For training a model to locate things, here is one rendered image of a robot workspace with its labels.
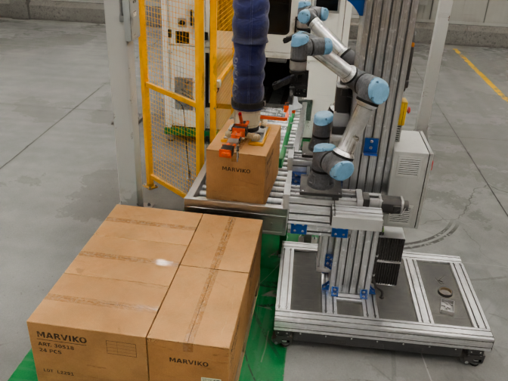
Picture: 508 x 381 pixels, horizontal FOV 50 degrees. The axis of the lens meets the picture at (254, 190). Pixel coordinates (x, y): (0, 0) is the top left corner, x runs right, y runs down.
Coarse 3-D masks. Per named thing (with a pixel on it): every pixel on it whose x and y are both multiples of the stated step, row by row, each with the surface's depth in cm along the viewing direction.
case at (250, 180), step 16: (224, 128) 388; (272, 128) 392; (240, 144) 362; (272, 144) 368; (208, 160) 357; (224, 160) 354; (240, 160) 352; (256, 160) 350; (272, 160) 378; (208, 176) 362; (224, 176) 360; (240, 176) 357; (256, 176) 355; (272, 176) 389; (208, 192) 368; (224, 192) 365; (240, 192) 363; (256, 192) 360
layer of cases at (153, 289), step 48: (96, 240) 326; (144, 240) 328; (192, 240) 330; (240, 240) 332; (96, 288) 285; (144, 288) 287; (192, 288) 289; (240, 288) 290; (48, 336) 264; (96, 336) 259; (144, 336) 255; (192, 336) 256; (240, 336) 294
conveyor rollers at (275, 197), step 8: (264, 112) 543; (272, 112) 549; (280, 112) 548; (296, 112) 547; (272, 120) 525; (288, 120) 524; (296, 120) 530; (296, 128) 507; (280, 136) 492; (280, 144) 469; (288, 144) 475; (288, 152) 459; (280, 168) 428; (280, 176) 413; (280, 184) 404; (200, 192) 386; (272, 192) 389; (280, 192) 396; (272, 200) 380; (280, 200) 380
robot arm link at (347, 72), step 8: (304, 32) 251; (312, 56) 256; (320, 56) 255; (328, 56) 256; (336, 56) 260; (328, 64) 259; (336, 64) 260; (344, 64) 262; (336, 72) 264; (344, 72) 264; (352, 72) 266; (360, 72) 268; (344, 80) 269; (352, 80) 267; (352, 88) 270
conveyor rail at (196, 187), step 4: (232, 116) 514; (204, 164) 416; (204, 168) 410; (200, 172) 403; (204, 172) 403; (200, 176) 398; (204, 176) 400; (196, 180) 392; (200, 180) 392; (204, 180) 402; (192, 184) 385; (196, 184) 385; (200, 184) 390; (204, 184) 403; (192, 188) 380; (196, 188) 380; (200, 188) 391; (188, 192) 375; (192, 192) 375; (196, 192) 377; (188, 196) 370; (192, 196) 370; (196, 196) 379
